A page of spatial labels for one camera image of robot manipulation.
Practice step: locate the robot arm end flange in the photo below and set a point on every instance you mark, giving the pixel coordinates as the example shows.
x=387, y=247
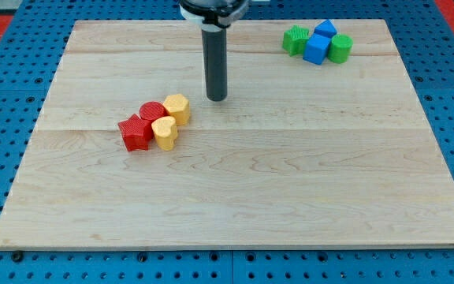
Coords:
x=217, y=13

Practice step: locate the yellow hexagon block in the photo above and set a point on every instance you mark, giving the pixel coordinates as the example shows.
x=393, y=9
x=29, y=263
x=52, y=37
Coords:
x=178, y=106

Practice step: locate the yellow heart block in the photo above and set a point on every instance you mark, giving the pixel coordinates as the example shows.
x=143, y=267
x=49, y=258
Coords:
x=165, y=132

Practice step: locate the light wooden board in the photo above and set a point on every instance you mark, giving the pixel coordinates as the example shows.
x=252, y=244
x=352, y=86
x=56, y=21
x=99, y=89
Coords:
x=298, y=157

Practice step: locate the red cylinder block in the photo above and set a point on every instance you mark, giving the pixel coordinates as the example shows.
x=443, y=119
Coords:
x=152, y=111

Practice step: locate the red star block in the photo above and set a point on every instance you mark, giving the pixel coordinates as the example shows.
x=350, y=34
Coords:
x=136, y=133

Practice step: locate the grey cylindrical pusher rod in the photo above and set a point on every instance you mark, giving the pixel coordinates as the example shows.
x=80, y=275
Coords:
x=215, y=64

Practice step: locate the green star block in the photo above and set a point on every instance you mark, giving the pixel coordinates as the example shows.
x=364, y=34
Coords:
x=295, y=40

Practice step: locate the blue cube block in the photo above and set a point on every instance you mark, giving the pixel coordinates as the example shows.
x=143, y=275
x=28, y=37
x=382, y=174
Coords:
x=316, y=49

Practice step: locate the green cylinder block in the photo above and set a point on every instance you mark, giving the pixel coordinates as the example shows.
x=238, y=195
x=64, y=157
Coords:
x=340, y=48

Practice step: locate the blue triangle block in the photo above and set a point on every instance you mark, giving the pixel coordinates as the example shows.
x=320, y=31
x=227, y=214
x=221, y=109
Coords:
x=326, y=28

